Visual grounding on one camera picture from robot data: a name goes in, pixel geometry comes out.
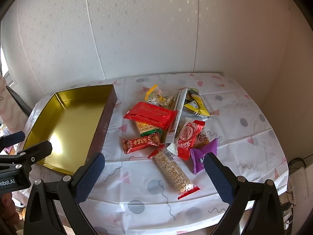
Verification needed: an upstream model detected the green cracker packet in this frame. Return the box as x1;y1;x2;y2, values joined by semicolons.
135;121;162;136

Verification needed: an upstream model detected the yellow black seaweed packet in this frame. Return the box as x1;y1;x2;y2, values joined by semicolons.
183;88;211;118

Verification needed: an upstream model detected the round pastry packet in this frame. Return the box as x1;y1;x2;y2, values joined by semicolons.
193;132;210;148

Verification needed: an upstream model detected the orange nut snack packet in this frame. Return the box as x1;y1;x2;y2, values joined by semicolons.
144;84;175;109

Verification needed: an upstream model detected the white power strip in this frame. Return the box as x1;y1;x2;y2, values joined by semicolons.
288;167;309;205

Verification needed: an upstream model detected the long white stick packet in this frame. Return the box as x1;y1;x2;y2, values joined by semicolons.
165;88;188;144

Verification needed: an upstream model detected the black cable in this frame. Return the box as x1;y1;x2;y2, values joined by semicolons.
287;153;313;170

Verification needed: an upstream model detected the large red snack packet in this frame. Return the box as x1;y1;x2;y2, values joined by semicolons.
124;102;177;130

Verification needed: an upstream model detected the red white wafer packet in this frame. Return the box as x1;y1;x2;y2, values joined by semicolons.
177;120;205;161

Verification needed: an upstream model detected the gold metal tin box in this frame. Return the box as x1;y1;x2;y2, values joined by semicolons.
23;84;117;175

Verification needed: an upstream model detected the person's left hand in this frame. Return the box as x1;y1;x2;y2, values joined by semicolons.
1;193;20;227

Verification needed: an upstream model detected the small red candy packet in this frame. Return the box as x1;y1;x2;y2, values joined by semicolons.
122;132;161;154

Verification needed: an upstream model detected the clear cereal bar packet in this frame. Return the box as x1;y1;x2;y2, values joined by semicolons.
148;144;200;200

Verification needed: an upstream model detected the patterned white tablecloth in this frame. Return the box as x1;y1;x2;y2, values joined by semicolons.
24;73;288;234

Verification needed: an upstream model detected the purple snack packet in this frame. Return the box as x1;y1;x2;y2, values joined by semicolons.
190;138;219;174

